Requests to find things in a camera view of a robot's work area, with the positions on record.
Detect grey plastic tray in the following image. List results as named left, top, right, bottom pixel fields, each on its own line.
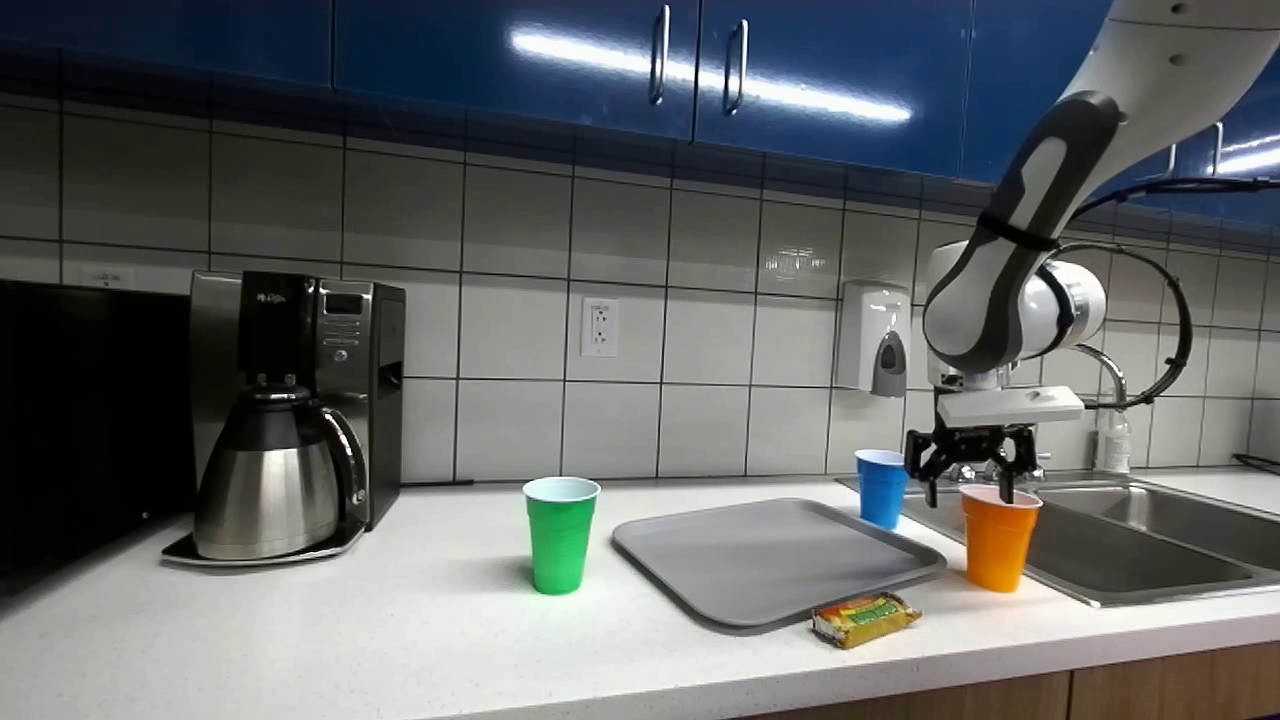
left=611, top=499, right=943, bottom=632

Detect blue upper cabinets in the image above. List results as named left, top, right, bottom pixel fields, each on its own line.
left=0, top=0, right=1280, bottom=232

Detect orange plastic cup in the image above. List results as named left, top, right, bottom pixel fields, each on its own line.
left=962, top=486, right=1045, bottom=591

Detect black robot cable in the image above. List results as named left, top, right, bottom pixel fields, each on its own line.
left=1054, top=171, right=1280, bottom=415

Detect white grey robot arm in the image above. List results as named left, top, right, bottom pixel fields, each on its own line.
left=906, top=0, right=1280, bottom=495

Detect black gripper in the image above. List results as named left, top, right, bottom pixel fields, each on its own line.
left=906, top=424, right=1041, bottom=504

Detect green plastic cup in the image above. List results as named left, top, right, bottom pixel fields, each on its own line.
left=526, top=477, right=601, bottom=595

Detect black steel coffee maker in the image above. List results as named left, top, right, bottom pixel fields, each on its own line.
left=165, top=272, right=403, bottom=568

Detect stainless steel double sink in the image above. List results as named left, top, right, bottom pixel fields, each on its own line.
left=1030, top=482, right=1280, bottom=607

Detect yellow green sponge pack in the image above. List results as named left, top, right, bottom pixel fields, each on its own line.
left=811, top=591, right=919, bottom=647

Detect clear soap bottle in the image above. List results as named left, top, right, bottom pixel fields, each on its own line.
left=1091, top=408, right=1132, bottom=471

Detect steel coffee carafe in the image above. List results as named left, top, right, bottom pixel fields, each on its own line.
left=194, top=387, right=363, bottom=564

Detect black microwave oven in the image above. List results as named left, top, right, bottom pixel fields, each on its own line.
left=0, top=279, right=197, bottom=599

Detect wooden lower cabinets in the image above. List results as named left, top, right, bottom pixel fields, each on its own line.
left=757, top=644, right=1280, bottom=720

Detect chrome gooseneck faucet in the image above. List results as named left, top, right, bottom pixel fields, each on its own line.
left=931, top=335, right=1132, bottom=490

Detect blue plastic cup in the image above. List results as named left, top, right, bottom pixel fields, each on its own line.
left=855, top=449, right=909, bottom=529

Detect white wall soap dispenser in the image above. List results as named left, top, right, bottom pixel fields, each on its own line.
left=837, top=286, right=911, bottom=398

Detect white wall outlet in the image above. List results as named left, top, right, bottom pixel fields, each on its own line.
left=581, top=298, right=622, bottom=361

